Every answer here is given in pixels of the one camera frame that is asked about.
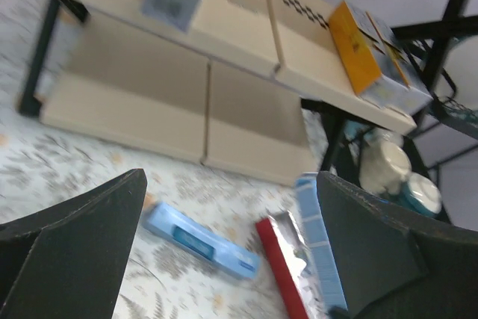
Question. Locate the silver RO toothpaste box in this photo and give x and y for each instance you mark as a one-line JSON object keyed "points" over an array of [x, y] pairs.
{"points": [[416, 95]]}

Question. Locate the cream mug black handle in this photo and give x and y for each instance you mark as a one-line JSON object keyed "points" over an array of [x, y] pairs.
{"points": [[384, 166]]}

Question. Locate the brown red toothpaste box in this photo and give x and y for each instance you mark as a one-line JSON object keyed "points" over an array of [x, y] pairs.
{"points": [[292, 266]]}

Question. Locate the black wire dish rack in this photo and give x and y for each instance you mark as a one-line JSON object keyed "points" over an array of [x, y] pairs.
{"points": [[430, 41]]}

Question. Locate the orange RO toothpaste box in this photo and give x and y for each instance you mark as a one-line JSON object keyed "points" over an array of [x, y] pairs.
{"points": [[363, 56]]}

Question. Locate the light blue toothpaste box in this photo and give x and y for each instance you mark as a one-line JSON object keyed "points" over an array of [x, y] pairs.
{"points": [[169, 223]]}

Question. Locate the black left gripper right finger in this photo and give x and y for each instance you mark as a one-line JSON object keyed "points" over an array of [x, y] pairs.
{"points": [[396, 263]]}

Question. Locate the beige three-tier shelf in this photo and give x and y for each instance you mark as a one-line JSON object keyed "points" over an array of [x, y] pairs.
{"points": [[228, 93]]}

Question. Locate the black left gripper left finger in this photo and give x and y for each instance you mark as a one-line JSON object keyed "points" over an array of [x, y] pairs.
{"points": [[68, 260]]}

